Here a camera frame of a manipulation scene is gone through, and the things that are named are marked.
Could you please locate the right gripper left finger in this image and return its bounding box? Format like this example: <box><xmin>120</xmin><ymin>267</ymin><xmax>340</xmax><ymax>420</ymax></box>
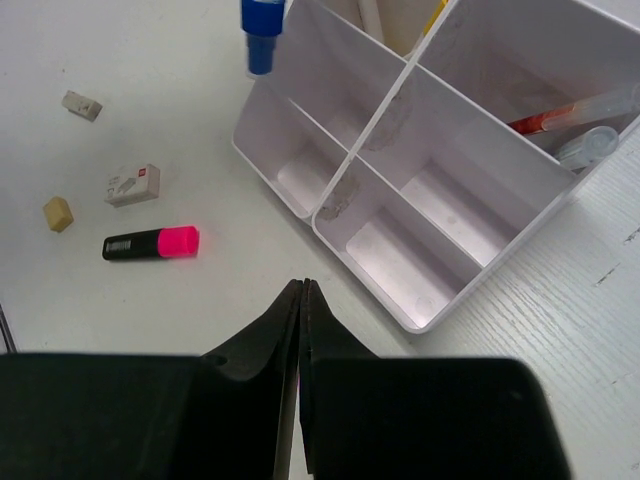
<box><xmin>1</xmin><ymin>280</ymin><xmax>303</xmax><ymax>479</ymax></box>

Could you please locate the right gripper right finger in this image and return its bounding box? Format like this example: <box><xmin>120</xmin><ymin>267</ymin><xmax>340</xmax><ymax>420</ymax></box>
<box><xmin>299</xmin><ymin>280</ymin><xmax>571</xmax><ymax>479</ymax></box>

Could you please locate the pink black highlighter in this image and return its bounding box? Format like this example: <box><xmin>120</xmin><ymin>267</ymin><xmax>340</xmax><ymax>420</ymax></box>
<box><xmin>102</xmin><ymin>226</ymin><xmax>200</xmax><ymax>261</ymax></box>

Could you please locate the grey white eraser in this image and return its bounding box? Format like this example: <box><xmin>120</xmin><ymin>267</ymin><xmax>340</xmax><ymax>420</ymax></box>
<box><xmin>61</xmin><ymin>90</ymin><xmax>103</xmax><ymax>122</ymax></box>

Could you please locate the green gel pen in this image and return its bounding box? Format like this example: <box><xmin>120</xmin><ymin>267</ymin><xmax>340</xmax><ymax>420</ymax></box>
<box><xmin>554</xmin><ymin>126</ymin><xmax>619</xmax><ymax>171</ymax></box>

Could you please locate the clear blue pen pack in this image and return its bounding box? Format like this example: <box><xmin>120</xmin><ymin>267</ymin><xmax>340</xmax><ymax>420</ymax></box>
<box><xmin>240</xmin><ymin>0</ymin><xmax>286</xmax><ymax>76</ymax></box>

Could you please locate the red gel pen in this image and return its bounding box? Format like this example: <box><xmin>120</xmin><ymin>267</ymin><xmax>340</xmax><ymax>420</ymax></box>
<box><xmin>508</xmin><ymin>83</ymin><xmax>639</xmax><ymax>136</ymax></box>

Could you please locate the yellow capped white marker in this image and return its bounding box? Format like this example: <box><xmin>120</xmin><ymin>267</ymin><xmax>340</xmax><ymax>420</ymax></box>
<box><xmin>422</xmin><ymin>0</ymin><xmax>448</xmax><ymax>36</ymax></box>

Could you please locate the white boxed eraser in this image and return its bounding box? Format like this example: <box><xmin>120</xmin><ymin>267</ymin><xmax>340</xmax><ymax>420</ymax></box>
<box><xmin>104</xmin><ymin>164</ymin><xmax>161</xmax><ymax>208</ymax></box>

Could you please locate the tan eraser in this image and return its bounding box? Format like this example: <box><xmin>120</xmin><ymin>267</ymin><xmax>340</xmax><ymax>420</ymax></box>
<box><xmin>43</xmin><ymin>196</ymin><xmax>74</xmax><ymax>233</ymax></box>

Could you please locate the left white divided container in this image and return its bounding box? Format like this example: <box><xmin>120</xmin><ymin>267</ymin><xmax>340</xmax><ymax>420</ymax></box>
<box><xmin>230</xmin><ymin>0</ymin><xmax>451</xmax><ymax>221</ymax></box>

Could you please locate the white divided container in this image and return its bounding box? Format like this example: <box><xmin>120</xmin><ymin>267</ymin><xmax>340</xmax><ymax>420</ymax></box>
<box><xmin>230</xmin><ymin>0</ymin><xmax>451</xmax><ymax>221</ymax></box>
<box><xmin>311</xmin><ymin>1</ymin><xmax>639</xmax><ymax>334</ymax></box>

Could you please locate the right white divided container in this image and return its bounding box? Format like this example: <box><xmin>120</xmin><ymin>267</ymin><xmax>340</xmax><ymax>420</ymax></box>
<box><xmin>311</xmin><ymin>1</ymin><xmax>639</xmax><ymax>334</ymax></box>

